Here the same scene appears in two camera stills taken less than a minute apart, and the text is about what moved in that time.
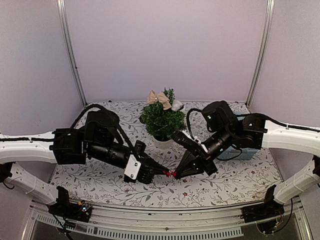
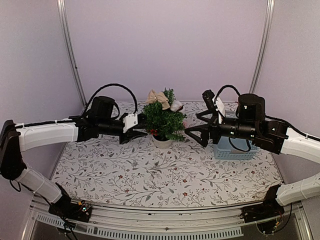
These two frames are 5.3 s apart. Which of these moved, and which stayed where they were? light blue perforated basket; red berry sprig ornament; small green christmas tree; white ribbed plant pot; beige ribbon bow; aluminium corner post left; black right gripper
Moved: red berry sprig ornament; black right gripper
Stayed: white ribbed plant pot; light blue perforated basket; aluminium corner post left; small green christmas tree; beige ribbon bow
